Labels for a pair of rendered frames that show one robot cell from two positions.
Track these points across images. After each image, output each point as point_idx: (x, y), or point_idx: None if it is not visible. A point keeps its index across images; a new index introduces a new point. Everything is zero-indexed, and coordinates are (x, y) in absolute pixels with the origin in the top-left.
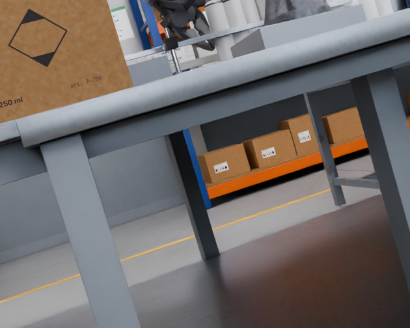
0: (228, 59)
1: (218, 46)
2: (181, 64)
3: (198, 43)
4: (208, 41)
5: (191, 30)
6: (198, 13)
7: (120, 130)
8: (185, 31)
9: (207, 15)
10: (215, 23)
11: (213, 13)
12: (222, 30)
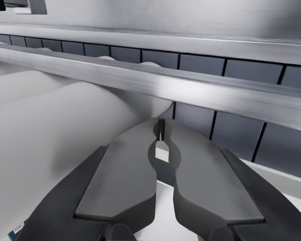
0: (161, 66)
1: (149, 98)
2: (284, 188)
3: (208, 141)
4: (155, 134)
5: (199, 195)
6: (46, 237)
7: None
8: (252, 223)
9: (35, 189)
10: (72, 116)
11: (15, 132)
12: (95, 64)
